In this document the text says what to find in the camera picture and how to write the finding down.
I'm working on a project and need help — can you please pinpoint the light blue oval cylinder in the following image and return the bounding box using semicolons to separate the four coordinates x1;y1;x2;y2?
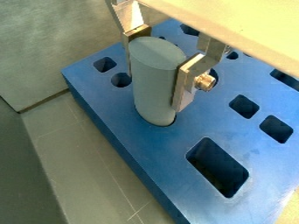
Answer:
128;37;186;126

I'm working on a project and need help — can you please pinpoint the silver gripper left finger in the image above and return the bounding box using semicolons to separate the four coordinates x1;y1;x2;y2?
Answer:
106;0;152;70

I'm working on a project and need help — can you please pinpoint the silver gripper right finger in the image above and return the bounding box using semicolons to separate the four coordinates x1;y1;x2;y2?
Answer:
172;33;229;112

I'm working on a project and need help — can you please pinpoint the blue foam shape board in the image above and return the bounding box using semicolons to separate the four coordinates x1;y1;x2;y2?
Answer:
60;18;299;224

